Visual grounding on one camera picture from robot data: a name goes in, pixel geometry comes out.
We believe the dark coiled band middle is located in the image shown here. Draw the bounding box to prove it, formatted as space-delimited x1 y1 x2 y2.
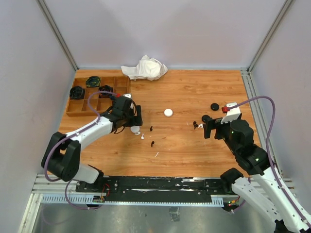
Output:
98 85 113 99

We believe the white round closed case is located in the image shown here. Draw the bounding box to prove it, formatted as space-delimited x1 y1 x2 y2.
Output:
164 108 173 117

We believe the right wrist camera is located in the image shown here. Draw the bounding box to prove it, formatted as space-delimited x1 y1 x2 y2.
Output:
221 102 241 124

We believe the dark coiled band top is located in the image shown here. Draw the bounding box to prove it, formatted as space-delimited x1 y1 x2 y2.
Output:
86 76 101 88

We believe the crumpled white cloth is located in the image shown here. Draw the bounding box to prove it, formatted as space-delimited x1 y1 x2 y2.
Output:
121 55 168 81

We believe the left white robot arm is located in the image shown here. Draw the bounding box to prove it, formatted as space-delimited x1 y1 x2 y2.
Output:
41 96 143 192

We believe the dark coiled band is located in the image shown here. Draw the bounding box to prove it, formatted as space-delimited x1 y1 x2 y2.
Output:
86 76 101 88
69 86 85 100
98 85 113 99

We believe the black earbud right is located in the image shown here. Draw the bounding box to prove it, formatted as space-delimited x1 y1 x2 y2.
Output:
193 121 198 129

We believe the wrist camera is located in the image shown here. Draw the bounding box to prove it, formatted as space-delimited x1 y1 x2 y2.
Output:
123 93 132 99
221 102 241 124

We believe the dark coiled band left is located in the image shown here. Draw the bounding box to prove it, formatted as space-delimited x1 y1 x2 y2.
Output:
69 86 85 100

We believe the black round case near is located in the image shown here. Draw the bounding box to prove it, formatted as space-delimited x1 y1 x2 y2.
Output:
202 115 211 123

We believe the white earbud charging case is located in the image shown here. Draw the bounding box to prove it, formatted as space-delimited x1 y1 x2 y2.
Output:
130 126 140 135

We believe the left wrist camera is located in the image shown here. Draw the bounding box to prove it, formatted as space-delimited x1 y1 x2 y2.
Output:
123 93 132 99

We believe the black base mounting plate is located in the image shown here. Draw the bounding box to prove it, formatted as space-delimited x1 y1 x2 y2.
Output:
75 176 233 203

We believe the black round case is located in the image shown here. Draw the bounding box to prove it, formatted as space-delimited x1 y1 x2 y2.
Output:
202 115 211 123
210 103 220 111

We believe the black round case far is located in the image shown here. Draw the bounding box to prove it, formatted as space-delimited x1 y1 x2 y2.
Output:
210 103 220 111

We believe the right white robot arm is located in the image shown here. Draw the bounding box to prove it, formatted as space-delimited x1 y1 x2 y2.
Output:
202 115 311 233

